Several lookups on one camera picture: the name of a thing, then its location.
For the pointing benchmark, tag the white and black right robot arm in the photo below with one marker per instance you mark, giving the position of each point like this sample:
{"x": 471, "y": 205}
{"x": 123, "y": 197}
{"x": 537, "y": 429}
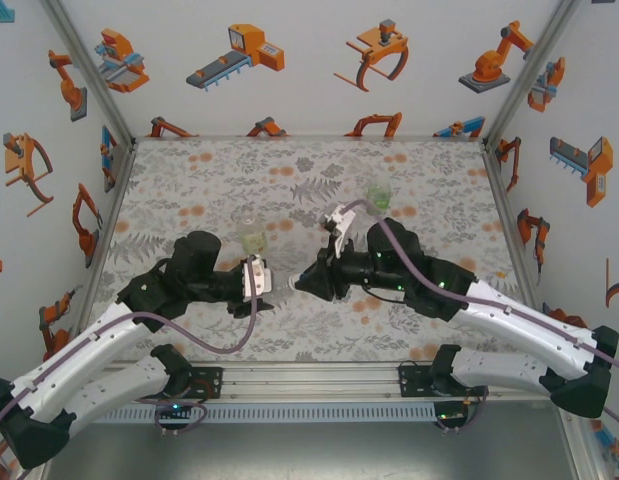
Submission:
{"x": 529, "y": 325}

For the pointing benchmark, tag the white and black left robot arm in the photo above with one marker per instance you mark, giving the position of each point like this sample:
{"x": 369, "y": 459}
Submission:
{"x": 74, "y": 350}

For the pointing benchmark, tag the thin aluminium table edge rail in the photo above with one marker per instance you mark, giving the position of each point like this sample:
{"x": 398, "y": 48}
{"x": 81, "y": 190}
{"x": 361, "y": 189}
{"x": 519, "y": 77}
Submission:
{"x": 309, "y": 137}

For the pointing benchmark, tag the clear bottle pale green label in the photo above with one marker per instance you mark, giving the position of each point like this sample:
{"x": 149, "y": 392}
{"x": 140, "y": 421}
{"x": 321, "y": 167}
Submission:
{"x": 253, "y": 240}

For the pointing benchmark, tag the circuit board with green light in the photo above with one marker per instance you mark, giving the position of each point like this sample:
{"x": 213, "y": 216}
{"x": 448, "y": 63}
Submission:
{"x": 175, "y": 407}
{"x": 451, "y": 416}

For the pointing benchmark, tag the slanted aluminium frame post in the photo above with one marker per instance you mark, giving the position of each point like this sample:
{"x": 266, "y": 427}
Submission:
{"x": 531, "y": 75}
{"x": 91, "y": 75}

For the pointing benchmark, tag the short aluminium frame post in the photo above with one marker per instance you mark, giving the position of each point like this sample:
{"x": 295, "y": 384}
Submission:
{"x": 581, "y": 440}

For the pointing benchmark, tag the floral patterned table mat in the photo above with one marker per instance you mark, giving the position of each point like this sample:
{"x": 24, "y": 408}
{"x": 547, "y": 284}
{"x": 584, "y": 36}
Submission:
{"x": 199, "y": 170}

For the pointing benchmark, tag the clear bottle bright green label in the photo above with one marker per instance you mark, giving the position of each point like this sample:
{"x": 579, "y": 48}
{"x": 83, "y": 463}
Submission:
{"x": 379, "y": 202}

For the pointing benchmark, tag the aluminium table side rail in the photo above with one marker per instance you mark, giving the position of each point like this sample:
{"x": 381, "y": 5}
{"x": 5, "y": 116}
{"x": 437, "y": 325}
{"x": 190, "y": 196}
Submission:
{"x": 508, "y": 210}
{"x": 124, "y": 170}

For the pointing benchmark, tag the long aluminium base rail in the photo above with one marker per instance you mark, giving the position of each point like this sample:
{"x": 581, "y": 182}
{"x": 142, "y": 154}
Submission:
{"x": 309, "y": 380}

